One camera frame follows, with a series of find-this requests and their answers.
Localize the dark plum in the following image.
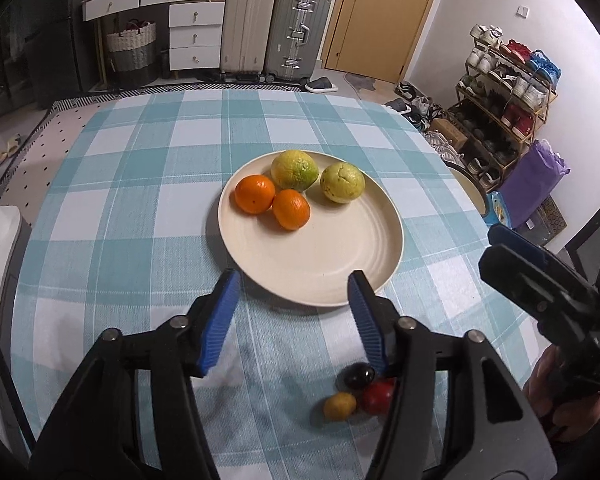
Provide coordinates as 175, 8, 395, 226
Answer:
342, 362, 376, 392

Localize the red cherry tomato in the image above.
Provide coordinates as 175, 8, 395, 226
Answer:
358, 378, 394, 416

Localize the brown longan fruit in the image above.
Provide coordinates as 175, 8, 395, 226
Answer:
323, 392, 358, 422

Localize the orange mandarin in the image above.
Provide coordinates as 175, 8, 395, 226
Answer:
272, 190, 311, 231
234, 174, 276, 214

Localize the yellow lemon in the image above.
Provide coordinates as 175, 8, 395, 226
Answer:
320, 162, 366, 204

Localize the green yellow citrus fruit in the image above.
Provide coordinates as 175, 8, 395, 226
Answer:
270, 150, 320, 193

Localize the person's right hand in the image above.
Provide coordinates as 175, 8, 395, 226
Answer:
522, 344, 600, 442

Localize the purple bag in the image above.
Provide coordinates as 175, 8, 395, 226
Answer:
498, 139, 570, 229

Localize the cream round plate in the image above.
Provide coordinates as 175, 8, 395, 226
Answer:
218, 152, 405, 308

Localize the wooden shoe rack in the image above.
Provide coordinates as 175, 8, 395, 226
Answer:
448, 24, 562, 193

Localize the wooden door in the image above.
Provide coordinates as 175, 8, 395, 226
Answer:
322, 0, 434, 84

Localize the woven laundry basket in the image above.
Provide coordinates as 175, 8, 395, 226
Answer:
106, 18, 159, 89

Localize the silver suitcase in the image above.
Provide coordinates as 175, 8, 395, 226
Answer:
263, 0, 332, 84

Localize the white drawer cabinet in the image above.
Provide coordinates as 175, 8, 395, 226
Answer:
82, 0, 225, 72

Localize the beige suitcase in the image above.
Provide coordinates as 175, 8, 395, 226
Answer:
220, 0, 275, 75

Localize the black refrigerator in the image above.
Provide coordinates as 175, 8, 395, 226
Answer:
0, 0, 99, 117

